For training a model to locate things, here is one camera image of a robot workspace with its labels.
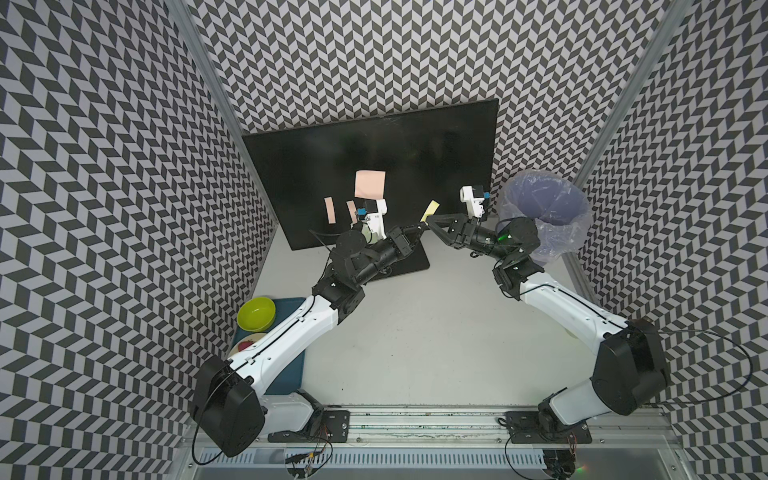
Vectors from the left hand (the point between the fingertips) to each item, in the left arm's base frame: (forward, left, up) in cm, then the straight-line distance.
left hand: (428, 229), depth 65 cm
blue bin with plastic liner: (+24, -44, -16) cm, 52 cm away
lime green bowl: (-2, +52, -38) cm, 64 cm away
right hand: (0, +1, +1) cm, 1 cm away
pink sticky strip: (+15, +25, -7) cm, 30 cm away
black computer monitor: (+33, -2, -3) cm, 33 cm away
